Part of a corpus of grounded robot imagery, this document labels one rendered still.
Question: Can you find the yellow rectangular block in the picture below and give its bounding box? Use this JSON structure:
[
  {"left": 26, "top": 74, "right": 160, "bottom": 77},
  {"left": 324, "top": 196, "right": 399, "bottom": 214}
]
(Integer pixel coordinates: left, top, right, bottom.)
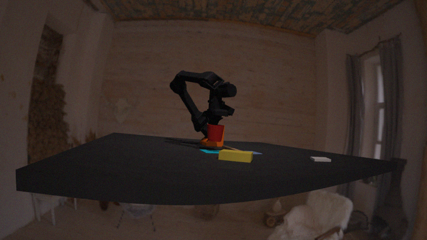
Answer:
[{"left": 218, "top": 149, "right": 253, "bottom": 163}]

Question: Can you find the white flat square tile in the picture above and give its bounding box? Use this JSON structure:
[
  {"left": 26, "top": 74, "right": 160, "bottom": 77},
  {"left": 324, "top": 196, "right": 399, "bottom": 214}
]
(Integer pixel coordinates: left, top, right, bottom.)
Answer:
[{"left": 310, "top": 157, "right": 331, "bottom": 162}]

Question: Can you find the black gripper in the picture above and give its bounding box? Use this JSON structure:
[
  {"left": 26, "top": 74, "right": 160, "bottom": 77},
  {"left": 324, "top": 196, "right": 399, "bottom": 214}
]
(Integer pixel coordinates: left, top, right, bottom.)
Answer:
[{"left": 202, "top": 97, "right": 229, "bottom": 125}]

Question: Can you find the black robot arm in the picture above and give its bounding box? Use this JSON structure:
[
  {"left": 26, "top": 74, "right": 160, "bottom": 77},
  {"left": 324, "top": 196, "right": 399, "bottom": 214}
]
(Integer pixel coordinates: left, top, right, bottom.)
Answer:
[{"left": 169, "top": 70, "right": 237, "bottom": 138}]

